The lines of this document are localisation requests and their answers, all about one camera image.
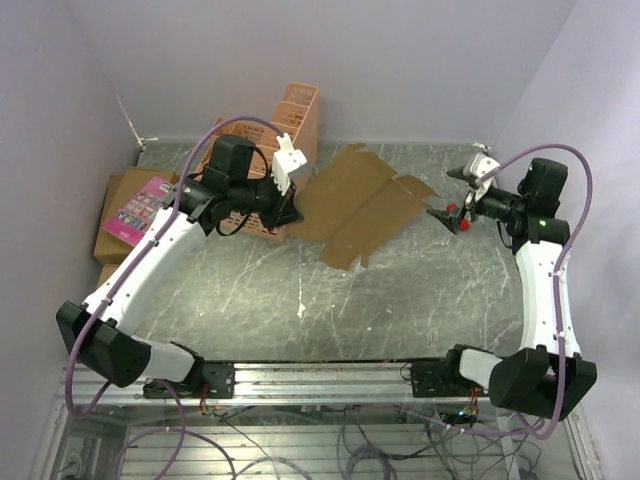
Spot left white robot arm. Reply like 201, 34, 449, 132
56, 134, 309, 397

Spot large closed cardboard box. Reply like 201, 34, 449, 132
94, 167, 178, 265

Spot brown cardboard box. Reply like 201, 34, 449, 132
286, 143, 438, 270

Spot small closed cardboard box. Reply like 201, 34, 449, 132
97, 265, 118, 288

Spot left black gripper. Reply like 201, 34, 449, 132
231, 168, 305, 233

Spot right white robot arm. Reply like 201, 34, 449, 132
410, 154, 597, 421

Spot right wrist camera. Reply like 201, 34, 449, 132
463, 152, 500, 200

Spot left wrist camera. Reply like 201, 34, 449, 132
271, 133, 311, 192

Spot tangled floor cables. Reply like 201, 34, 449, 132
114, 399, 551, 480

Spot red small object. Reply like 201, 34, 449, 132
446, 204, 471, 234

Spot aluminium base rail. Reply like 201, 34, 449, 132
59, 360, 581, 406

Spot pink book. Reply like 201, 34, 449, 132
103, 176, 172, 247

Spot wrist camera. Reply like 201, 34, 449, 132
271, 133, 311, 192
463, 152, 500, 200

